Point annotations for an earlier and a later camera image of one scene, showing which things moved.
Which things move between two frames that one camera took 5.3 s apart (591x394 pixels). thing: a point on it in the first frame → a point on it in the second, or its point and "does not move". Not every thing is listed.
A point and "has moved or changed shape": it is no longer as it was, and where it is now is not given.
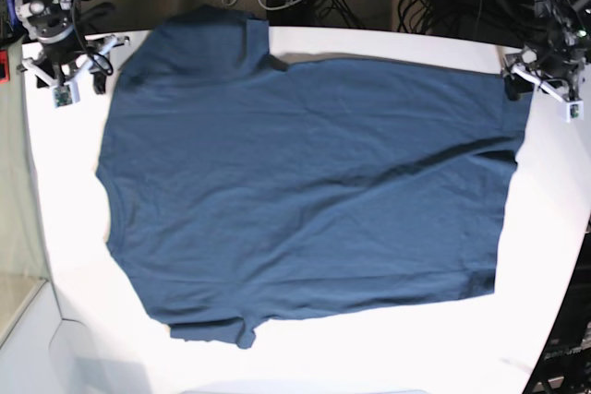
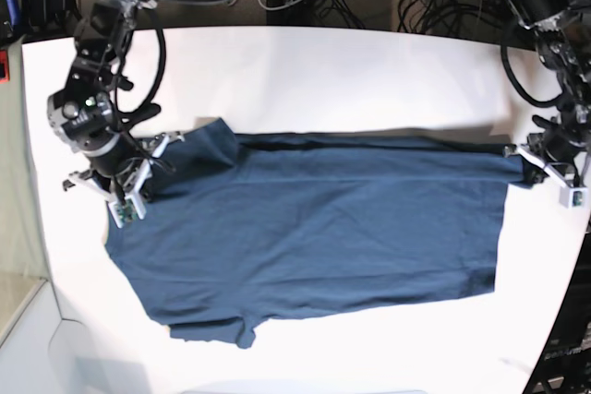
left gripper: [47, 13] → [86, 115]
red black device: [5, 66] does not move
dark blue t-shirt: [243, 190] has moved or changed shape
